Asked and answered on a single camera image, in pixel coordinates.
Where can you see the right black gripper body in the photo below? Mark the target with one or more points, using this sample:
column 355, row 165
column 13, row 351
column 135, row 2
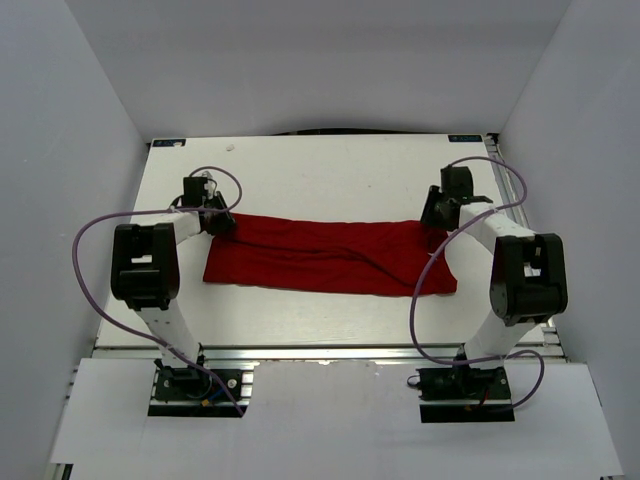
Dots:
column 432, row 212

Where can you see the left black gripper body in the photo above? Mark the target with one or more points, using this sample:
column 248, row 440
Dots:
column 219, row 215

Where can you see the red t-shirt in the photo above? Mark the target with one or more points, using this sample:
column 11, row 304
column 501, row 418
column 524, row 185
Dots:
column 376, row 258

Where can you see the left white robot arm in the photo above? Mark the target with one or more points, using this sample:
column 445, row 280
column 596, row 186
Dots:
column 145, row 266

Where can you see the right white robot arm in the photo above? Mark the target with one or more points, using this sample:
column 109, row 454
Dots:
column 528, row 282

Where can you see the right blue table label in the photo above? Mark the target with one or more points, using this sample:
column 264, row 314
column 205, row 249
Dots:
column 465, row 138

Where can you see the blue table label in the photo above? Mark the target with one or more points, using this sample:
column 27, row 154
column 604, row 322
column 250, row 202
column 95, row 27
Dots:
column 465, row 138
column 168, row 143

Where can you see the left blue table label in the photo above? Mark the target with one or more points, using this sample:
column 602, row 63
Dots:
column 168, row 143

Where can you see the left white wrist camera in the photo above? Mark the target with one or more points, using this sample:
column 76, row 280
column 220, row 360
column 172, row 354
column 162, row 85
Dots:
column 210, row 185

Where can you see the aluminium front rail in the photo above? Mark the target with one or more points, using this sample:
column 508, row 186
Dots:
column 257, row 354

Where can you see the aluminium rail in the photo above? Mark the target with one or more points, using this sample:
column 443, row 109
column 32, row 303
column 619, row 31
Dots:
column 510, row 192
column 257, row 354

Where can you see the aluminium right side rail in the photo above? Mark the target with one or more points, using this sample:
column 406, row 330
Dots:
column 510, row 192

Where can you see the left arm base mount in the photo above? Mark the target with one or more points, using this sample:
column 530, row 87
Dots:
column 186, row 392

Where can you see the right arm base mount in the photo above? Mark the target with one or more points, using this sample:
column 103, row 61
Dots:
column 463, row 395

